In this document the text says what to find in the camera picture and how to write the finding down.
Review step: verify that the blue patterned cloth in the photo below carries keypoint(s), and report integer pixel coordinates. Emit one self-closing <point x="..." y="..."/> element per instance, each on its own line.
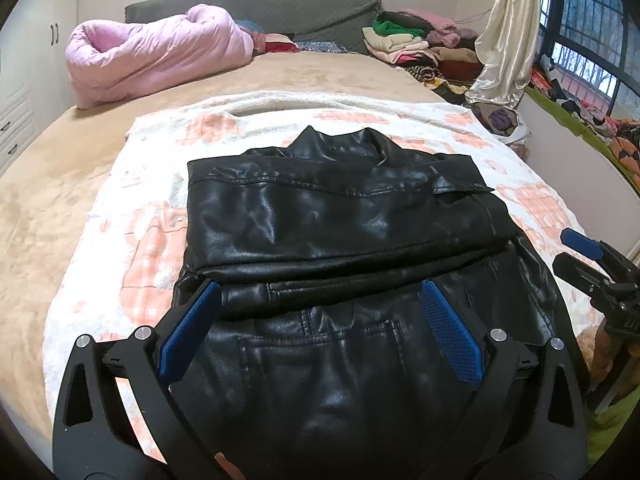
<point x="320" y="46"/>

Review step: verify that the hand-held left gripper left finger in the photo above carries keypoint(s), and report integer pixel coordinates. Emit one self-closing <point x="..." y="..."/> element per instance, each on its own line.
<point x="190" y="325"/>

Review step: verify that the white wardrobe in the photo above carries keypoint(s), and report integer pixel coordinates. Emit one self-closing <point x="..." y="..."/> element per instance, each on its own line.
<point x="25" y="75"/>

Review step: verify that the plastic bag of clothes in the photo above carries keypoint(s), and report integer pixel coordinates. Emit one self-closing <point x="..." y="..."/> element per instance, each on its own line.
<point x="500" y="122"/>

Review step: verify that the clothes heap on windowsill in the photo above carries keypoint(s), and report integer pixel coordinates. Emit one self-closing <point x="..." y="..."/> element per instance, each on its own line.
<point x="595" y="105"/>

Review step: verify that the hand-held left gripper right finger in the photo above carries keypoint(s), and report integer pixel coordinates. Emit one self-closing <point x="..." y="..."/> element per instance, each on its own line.
<point x="450" y="332"/>

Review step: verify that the black leather jacket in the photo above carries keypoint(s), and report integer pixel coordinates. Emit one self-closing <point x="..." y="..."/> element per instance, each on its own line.
<point x="350" y="270"/>

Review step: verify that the pink quilt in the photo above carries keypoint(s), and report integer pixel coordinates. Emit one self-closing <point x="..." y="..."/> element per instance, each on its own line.
<point x="150" y="55"/>

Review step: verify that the dark framed window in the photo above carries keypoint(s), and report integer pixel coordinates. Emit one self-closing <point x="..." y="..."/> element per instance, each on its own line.
<point x="590" y="25"/>

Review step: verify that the grey bed headboard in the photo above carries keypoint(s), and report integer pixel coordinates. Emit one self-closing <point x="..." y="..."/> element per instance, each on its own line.
<point x="310" y="10"/>

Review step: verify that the white pink patterned blanket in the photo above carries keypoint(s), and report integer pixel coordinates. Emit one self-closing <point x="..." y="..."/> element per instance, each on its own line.
<point x="130" y="240"/>

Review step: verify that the green windowsill cloth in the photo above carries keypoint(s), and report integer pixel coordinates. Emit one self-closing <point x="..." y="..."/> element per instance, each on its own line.
<point x="565" y="120"/>

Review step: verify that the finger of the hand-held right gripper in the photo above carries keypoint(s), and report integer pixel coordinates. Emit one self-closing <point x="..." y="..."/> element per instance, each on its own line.
<point x="575" y="270"/>
<point x="582" y="244"/>

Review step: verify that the pile of folded clothes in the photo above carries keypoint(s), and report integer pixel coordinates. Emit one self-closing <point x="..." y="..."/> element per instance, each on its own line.
<point x="410" y="45"/>

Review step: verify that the cream satin curtain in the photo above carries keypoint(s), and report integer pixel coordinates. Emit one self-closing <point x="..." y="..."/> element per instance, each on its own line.
<point x="507" y="35"/>

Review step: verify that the red pillow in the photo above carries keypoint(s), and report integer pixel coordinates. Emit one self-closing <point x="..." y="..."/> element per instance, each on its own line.
<point x="277" y="44"/>

